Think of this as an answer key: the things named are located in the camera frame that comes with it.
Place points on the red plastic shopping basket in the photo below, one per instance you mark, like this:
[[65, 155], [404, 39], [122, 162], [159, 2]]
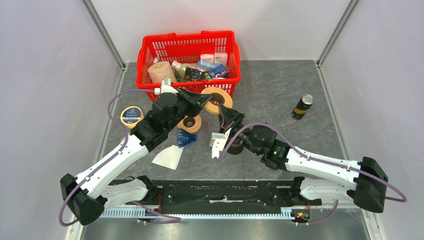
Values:
[[187, 48]]

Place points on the green glass bottle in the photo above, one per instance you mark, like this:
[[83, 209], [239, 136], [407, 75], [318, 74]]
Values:
[[180, 68]]

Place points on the white paper coffee filter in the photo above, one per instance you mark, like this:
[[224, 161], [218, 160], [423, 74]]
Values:
[[169, 157]]

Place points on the white pink small box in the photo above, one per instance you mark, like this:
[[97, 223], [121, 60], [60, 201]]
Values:
[[207, 57]]

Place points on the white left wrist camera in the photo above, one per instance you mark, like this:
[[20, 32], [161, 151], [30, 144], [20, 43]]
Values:
[[165, 86]]

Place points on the slotted aluminium cable rail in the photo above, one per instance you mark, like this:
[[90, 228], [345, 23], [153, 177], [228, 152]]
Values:
[[137, 212]]

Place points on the white red carton box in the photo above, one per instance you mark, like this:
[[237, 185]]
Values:
[[220, 58]]

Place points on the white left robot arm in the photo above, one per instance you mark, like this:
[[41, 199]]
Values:
[[88, 194]]

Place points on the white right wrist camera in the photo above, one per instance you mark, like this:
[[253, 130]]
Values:
[[218, 142]]

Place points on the light blue small box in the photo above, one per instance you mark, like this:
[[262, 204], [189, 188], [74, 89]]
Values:
[[206, 65]]

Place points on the beige paper roll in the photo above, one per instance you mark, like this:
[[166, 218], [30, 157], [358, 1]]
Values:
[[160, 70]]

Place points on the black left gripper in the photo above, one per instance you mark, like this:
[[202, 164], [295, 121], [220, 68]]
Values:
[[196, 101]]

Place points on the blue toothpaste box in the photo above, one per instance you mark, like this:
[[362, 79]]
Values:
[[219, 72]]

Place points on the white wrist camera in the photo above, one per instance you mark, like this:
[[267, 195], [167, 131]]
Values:
[[218, 142], [165, 86]]

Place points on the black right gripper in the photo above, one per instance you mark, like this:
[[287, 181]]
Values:
[[229, 114]]

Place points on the blue ribbed dripper cone left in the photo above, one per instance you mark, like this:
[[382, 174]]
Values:
[[184, 138]]

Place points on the black yellow drink can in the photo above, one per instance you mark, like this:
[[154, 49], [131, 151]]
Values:
[[302, 107]]

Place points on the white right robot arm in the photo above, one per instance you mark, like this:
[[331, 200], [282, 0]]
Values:
[[363, 182]]

